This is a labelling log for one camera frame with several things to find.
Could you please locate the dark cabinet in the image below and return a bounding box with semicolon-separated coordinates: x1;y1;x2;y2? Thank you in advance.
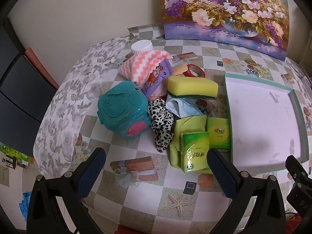
0;17;58;156

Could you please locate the purple cartoon tissue packet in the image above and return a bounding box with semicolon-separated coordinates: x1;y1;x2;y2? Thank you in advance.
141;59;174;97

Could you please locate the pink board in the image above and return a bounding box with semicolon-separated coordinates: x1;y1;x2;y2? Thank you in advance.
24;47;59;89

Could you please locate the white capped bottle green label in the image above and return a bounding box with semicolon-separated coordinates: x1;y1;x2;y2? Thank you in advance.
131;40;153;54

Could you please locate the floral painting canvas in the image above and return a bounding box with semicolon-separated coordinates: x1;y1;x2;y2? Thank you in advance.
157;0;292;62

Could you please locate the red tape roll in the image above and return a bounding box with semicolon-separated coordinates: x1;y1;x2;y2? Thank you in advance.
186;64;206;78

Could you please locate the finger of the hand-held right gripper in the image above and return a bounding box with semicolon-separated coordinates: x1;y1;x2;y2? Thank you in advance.
285;155;309;186

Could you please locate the blue face mask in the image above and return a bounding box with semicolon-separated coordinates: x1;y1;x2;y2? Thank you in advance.
166;96;207;119

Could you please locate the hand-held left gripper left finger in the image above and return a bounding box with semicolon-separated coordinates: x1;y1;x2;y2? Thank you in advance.
28;147;106;234

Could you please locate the teal box tray white inside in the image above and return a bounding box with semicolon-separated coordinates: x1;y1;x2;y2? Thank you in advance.
223;73;309;175

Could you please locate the pink white zigzag cloth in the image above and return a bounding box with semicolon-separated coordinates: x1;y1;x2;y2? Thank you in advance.
118;50;172;95

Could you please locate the leopard print scrunchie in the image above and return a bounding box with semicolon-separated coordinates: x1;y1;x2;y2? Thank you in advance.
147;99;175;153

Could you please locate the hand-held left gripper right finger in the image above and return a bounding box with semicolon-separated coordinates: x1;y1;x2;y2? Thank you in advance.
207;148;287;234

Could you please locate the blue plastic bag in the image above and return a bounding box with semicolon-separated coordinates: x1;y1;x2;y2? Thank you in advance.
22;192;33;216

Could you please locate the checkered printed tablecloth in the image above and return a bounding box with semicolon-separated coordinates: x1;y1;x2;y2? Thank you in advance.
73;23;312;234

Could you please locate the green tissue packet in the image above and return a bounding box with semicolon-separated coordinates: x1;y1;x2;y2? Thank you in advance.
180;132;210;172
206;117;231;151

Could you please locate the teal plastic toy box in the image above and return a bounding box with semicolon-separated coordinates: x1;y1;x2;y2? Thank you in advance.
97;81;152;141

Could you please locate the green printed sheet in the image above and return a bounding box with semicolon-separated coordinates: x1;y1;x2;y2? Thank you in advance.
0;143;36;168

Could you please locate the lime green cloth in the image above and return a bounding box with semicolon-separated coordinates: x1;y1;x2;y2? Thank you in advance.
169;116;215;175

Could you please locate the grey leaf print cloth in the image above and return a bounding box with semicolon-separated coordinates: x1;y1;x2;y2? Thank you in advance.
33;36;133;176

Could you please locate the yellow sponge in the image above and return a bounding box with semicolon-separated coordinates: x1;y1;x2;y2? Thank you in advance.
167;75;219;100

